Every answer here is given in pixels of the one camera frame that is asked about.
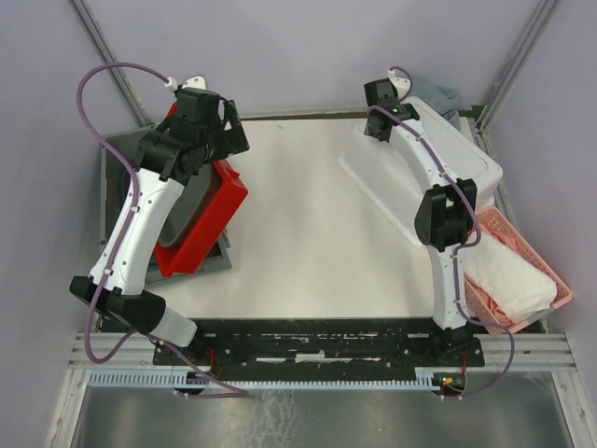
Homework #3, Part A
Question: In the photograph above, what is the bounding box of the large white plastic tub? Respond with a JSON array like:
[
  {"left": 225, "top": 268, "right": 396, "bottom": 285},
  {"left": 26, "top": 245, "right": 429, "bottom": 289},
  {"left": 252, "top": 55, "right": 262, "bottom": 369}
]
[{"left": 339, "top": 96, "right": 503, "bottom": 247}]

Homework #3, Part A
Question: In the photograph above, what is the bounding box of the red plastic bin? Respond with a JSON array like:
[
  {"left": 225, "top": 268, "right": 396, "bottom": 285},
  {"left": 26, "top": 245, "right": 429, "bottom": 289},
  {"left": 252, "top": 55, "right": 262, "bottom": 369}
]
[{"left": 150, "top": 96, "right": 248, "bottom": 277}]

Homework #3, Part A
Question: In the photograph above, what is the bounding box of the dark grey plastic tray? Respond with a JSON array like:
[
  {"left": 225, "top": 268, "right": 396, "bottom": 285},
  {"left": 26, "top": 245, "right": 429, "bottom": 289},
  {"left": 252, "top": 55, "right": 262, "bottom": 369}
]
[{"left": 158, "top": 165, "right": 217, "bottom": 247}]

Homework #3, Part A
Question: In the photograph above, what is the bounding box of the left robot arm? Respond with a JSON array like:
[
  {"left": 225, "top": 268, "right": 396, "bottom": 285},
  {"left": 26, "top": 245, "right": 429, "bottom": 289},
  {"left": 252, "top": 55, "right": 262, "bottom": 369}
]
[{"left": 69, "top": 88, "right": 249, "bottom": 364}]

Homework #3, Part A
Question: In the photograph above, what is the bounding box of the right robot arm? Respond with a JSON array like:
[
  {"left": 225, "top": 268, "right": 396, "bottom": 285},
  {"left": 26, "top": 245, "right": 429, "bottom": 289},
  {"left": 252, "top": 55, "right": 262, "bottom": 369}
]
[{"left": 364, "top": 78, "right": 480, "bottom": 365}]

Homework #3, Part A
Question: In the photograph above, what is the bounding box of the blue denim cloth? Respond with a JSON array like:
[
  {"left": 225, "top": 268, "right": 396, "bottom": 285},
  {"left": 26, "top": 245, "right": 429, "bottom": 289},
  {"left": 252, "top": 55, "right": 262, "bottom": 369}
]
[{"left": 410, "top": 77, "right": 464, "bottom": 129}]

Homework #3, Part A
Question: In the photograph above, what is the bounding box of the grey plastic storage bin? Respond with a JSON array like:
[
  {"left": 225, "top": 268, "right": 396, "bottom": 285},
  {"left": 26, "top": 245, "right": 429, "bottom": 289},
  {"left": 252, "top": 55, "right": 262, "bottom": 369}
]
[{"left": 99, "top": 126, "right": 232, "bottom": 276}]

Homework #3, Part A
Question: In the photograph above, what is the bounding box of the pink plastic basket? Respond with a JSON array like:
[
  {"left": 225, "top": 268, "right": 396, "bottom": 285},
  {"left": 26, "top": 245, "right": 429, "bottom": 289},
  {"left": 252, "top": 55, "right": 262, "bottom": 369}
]
[{"left": 465, "top": 207, "right": 574, "bottom": 334}]

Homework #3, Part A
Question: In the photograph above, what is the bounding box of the white folded towel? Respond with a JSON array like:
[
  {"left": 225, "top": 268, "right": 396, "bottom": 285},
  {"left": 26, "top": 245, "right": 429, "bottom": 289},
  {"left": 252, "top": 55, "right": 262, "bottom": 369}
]
[{"left": 463, "top": 231, "right": 558, "bottom": 326}]

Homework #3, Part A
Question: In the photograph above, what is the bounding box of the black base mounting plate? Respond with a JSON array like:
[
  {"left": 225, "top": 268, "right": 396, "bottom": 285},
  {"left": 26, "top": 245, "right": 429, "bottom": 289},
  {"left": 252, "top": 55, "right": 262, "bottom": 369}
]
[{"left": 181, "top": 318, "right": 485, "bottom": 381}]

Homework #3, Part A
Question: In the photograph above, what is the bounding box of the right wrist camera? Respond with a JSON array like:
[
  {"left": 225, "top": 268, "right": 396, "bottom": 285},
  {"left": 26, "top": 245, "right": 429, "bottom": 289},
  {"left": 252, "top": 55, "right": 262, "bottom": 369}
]
[{"left": 387, "top": 66, "right": 412, "bottom": 102}]

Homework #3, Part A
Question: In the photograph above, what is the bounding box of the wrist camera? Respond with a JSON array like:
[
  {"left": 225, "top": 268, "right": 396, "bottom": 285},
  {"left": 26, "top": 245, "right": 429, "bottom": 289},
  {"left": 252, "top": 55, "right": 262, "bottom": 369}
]
[
  {"left": 387, "top": 66, "right": 412, "bottom": 102},
  {"left": 164, "top": 75, "right": 207, "bottom": 92}
]

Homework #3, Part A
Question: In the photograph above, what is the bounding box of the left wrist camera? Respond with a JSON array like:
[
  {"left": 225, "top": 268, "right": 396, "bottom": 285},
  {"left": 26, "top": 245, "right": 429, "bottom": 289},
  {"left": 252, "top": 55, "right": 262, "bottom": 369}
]
[{"left": 164, "top": 75, "right": 207, "bottom": 92}]

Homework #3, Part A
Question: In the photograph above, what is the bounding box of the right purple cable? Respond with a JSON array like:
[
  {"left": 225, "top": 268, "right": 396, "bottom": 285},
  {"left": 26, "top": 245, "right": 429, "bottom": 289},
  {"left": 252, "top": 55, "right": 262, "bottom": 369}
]
[{"left": 368, "top": 64, "right": 517, "bottom": 401}]

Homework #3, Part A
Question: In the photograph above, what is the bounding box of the aluminium frame rail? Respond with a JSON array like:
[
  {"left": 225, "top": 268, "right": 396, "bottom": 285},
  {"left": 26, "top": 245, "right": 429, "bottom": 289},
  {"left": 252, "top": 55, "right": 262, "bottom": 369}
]
[{"left": 67, "top": 331, "right": 162, "bottom": 370}]

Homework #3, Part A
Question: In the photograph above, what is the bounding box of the light blue cable duct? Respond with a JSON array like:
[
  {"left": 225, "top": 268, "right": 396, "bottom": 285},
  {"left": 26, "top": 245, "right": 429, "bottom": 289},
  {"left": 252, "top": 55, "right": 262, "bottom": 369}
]
[{"left": 88, "top": 368, "right": 444, "bottom": 388}]

